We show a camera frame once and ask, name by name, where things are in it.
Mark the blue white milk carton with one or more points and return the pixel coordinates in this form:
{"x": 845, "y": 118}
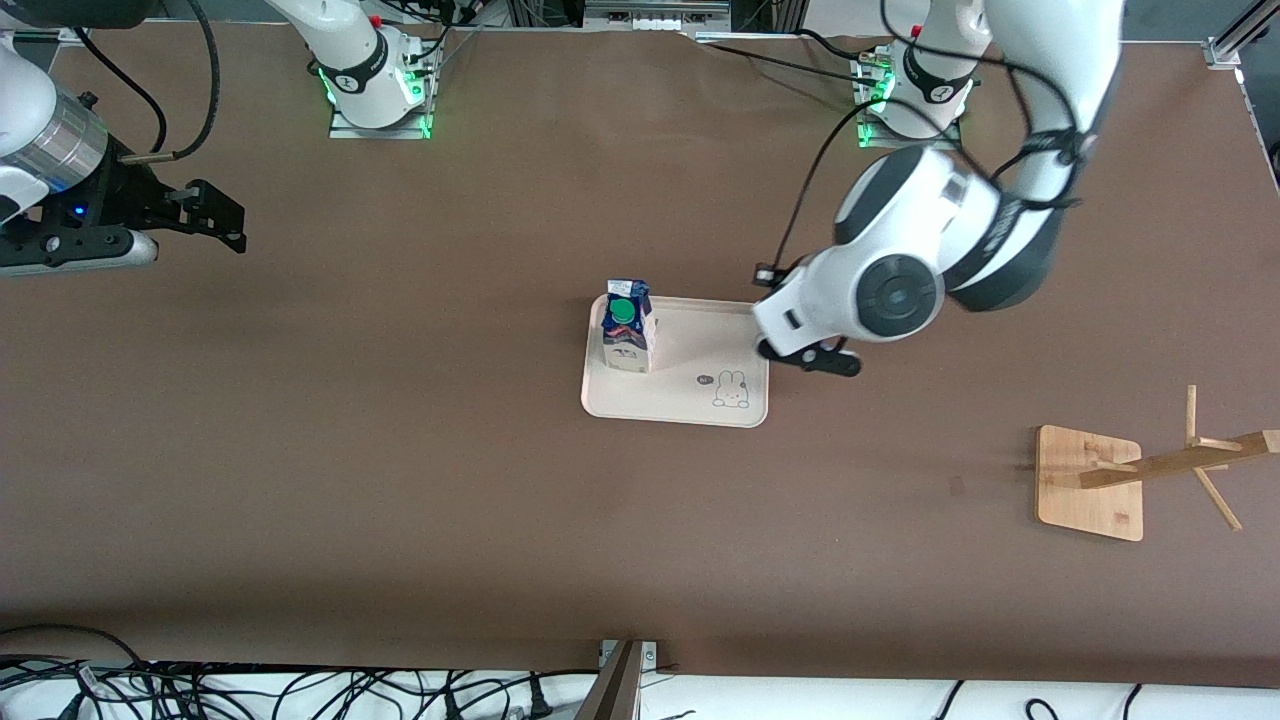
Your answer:
{"x": 628, "y": 345}

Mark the small metal bracket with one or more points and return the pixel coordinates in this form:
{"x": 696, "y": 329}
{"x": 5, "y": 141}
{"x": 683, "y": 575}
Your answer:
{"x": 648, "y": 655}

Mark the wooden mug rack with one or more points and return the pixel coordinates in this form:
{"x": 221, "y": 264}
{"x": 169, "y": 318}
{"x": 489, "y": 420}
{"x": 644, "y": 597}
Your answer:
{"x": 1085, "y": 500}

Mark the cream rabbit print tray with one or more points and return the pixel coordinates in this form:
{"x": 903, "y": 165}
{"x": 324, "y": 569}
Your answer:
{"x": 690, "y": 390}

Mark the aluminium frame profile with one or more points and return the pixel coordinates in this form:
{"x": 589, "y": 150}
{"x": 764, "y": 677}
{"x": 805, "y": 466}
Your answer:
{"x": 1225, "y": 50}

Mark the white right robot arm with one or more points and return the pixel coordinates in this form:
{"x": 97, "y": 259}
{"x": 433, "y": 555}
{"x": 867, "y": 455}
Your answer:
{"x": 360, "y": 60}

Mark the grey metal post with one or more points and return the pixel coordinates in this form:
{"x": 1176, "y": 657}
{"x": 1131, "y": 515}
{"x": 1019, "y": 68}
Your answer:
{"x": 612, "y": 690}

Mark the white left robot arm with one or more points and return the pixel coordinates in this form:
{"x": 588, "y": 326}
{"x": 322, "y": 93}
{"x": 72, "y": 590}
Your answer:
{"x": 1050, "y": 60}

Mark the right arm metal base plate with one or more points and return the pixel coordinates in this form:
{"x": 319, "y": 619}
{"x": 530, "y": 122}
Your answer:
{"x": 380, "y": 133}

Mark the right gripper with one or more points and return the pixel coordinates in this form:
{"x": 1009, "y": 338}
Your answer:
{"x": 128, "y": 196}

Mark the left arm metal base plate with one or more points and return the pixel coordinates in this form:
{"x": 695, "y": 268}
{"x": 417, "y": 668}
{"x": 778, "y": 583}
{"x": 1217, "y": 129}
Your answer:
{"x": 910, "y": 144}

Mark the grey metal rail unit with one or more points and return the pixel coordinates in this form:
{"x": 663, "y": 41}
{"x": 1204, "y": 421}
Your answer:
{"x": 655, "y": 12}

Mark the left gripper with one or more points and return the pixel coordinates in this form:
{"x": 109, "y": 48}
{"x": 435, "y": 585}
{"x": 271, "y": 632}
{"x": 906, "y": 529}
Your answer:
{"x": 781, "y": 276}

